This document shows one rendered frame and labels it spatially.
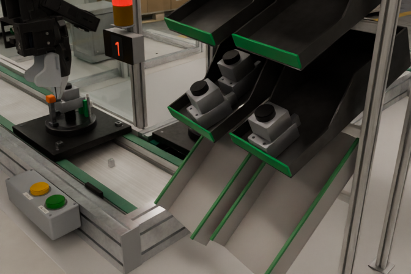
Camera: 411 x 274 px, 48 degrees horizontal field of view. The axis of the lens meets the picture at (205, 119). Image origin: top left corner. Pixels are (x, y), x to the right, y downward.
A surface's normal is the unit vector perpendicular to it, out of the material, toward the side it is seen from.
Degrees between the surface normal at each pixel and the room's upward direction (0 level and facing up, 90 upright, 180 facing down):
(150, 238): 90
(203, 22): 25
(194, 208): 45
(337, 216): 0
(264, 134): 115
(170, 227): 90
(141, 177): 0
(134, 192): 0
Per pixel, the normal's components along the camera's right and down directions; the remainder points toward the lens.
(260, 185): 0.58, 0.35
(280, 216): -0.58, -0.47
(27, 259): 0.00, -0.90
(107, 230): -0.70, 0.30
